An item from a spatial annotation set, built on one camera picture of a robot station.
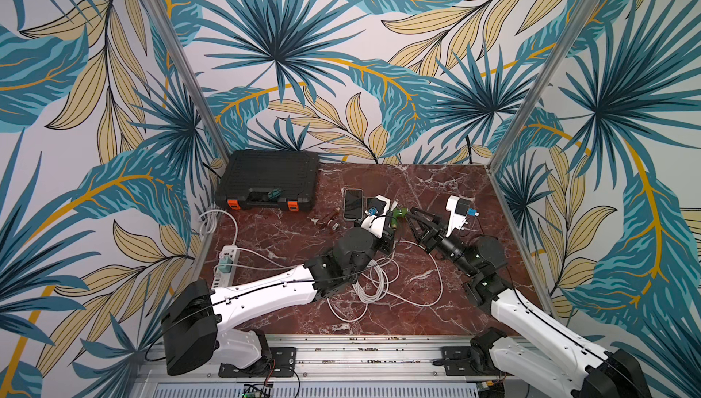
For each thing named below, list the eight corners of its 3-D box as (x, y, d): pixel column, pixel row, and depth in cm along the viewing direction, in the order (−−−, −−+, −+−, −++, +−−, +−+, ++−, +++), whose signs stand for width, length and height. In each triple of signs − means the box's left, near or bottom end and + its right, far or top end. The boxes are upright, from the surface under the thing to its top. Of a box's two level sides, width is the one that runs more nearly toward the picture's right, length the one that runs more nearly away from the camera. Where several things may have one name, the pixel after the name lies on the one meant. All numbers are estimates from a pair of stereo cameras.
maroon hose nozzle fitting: (307, 230, 101) (306, 225, 99) (309, 212, 106) (308, 207, 104) (345, 230, 102) (345, 225, 99) (345, 212, 107) (345, 207, 104)
